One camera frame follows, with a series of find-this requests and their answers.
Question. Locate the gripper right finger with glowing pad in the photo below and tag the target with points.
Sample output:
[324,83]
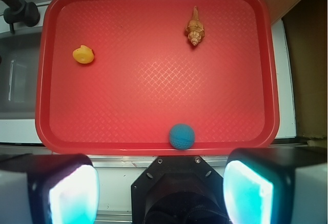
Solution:
[276,185]

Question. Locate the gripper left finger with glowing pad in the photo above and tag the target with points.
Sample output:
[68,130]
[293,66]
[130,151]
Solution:
[48,189]

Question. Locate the blue ball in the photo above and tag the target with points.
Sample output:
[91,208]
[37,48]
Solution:
[182,137]

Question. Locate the yellow rubber duck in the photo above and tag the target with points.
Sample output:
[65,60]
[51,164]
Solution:
[83,55]

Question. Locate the grey sink basin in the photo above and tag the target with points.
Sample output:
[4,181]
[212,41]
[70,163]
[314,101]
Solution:
[19,69]

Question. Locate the golden conch shell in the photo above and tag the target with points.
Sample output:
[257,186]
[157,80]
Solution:
[194,30]

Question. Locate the grey sink faucet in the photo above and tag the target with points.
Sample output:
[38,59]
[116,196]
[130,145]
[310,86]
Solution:
[20,11]

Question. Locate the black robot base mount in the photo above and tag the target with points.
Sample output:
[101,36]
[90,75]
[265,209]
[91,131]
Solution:
[178,189]

